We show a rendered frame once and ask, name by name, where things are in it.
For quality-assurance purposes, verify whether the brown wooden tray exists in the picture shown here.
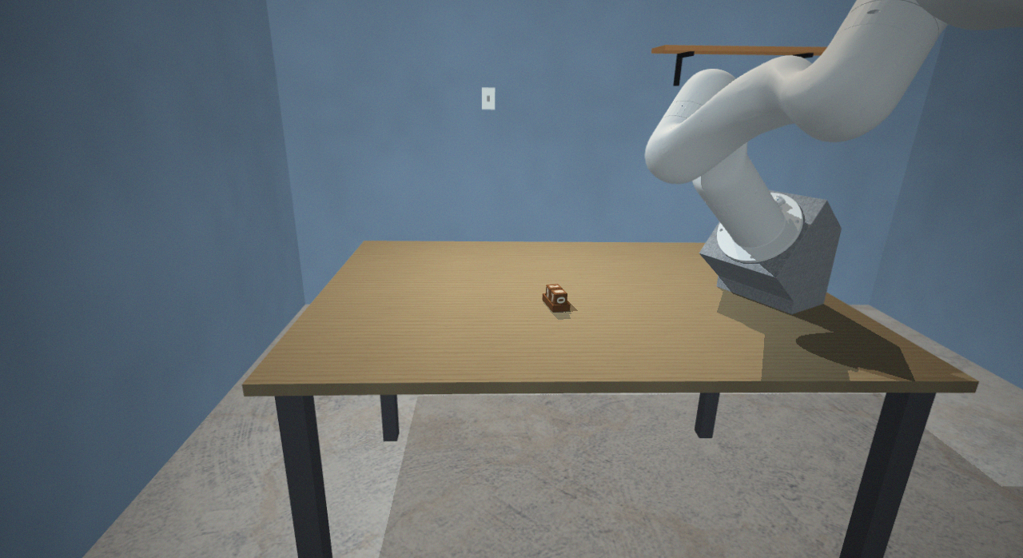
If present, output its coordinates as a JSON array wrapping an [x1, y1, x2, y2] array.
[[543, 293, 571, 312]]

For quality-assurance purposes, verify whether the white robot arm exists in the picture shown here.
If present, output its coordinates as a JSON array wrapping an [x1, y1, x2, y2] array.
[[644, 0, 1023, 263]]

